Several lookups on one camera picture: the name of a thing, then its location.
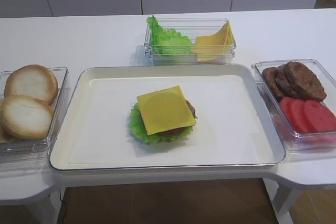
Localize yellow cheese slice on burger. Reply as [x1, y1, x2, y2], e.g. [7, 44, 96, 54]
[137, 86, 196, 135]

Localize green lettuce leaf on burger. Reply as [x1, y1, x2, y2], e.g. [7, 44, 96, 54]
[129, 103, 193, 144]

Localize green lettuce in bin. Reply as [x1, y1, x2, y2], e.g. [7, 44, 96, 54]
[146, 16, 193, 55]

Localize clear bin lettuce and cheese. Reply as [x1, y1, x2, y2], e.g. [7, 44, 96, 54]
[144, 17, 236, 66]

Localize yellow cheese slices in bin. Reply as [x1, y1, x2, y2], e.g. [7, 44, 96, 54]
[193, 21, 235, 62]

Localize brown burger patty on burger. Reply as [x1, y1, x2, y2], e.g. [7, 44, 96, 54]
[158, 100, 196, 136]

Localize white rectangular serving tray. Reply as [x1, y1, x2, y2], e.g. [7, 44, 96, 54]
[49, 64, 286, 171]

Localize left brown patty in bin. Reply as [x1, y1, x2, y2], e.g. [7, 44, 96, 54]
[262, 67, 285, 102]

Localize brown patty in bin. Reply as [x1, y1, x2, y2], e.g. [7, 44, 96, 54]
[285, 61, 327, 102]
[262, 67, 285, 102]
[275, 65, 300, 99]

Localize middle brown patty in bin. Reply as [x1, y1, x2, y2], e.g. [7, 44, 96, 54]
[275, 65, 300, 99]

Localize left red tomato slice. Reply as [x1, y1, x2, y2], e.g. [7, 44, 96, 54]
[280, 97, 297, 130]

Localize red tomato slice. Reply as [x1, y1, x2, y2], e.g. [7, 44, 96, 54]
[288, 99, 310, 133]
[303, 100, 335, 132]
[280, 97, 297, 130]

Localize middle red tomato slice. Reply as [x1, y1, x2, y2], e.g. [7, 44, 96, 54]
[288, 99, 310, 133]

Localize rear bun half in bin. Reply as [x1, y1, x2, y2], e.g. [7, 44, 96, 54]
[4, 65, 58, 105]

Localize bun half in bin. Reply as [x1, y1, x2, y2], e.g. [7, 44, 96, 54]
[0, 128, 18, 144]
[4, 65, 58, 105]

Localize clear bin patties and tomatoes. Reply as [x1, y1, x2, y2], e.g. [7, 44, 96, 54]
[252, 59, 335, 151]

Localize clear bin with buns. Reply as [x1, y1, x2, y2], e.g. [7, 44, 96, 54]
[1, 67, 70, 163]

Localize front brown patty in bin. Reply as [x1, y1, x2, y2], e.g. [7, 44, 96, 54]
[285, 61, 327, 102]

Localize front red tomato slice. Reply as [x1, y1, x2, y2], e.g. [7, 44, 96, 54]
[303, 100, 335, 132]

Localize lower bun half in bin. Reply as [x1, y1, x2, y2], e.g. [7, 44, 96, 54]
[0, 128, 18, 144]

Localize black cable under table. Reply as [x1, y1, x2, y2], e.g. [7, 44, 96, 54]
[56, 188, 69, 224]

